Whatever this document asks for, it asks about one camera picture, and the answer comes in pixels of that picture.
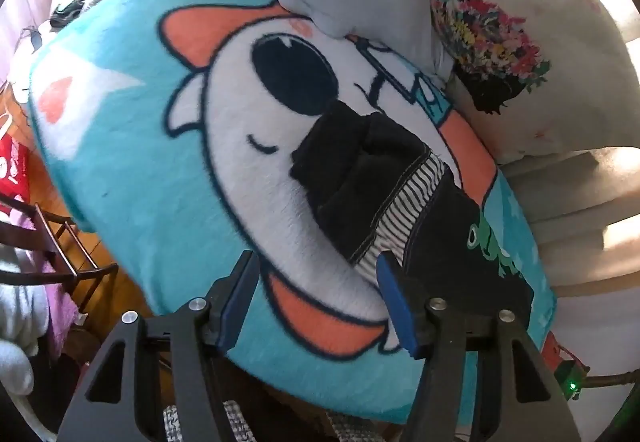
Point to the grey checked cloth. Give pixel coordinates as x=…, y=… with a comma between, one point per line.
x=235, y=419

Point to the white cloth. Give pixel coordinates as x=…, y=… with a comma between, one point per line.
x=15, y=302

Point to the red bag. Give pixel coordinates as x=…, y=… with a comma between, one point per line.
x=12, y=162

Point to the black pants with striped panel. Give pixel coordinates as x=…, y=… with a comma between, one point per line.
x=350, y=172

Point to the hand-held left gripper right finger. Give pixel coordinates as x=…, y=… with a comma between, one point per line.
x=396, y=304

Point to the turquoise cartoon printed blanket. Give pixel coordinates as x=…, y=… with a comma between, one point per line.
x=125, y=172

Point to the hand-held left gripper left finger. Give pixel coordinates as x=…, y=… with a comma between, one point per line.
x=239, y=309

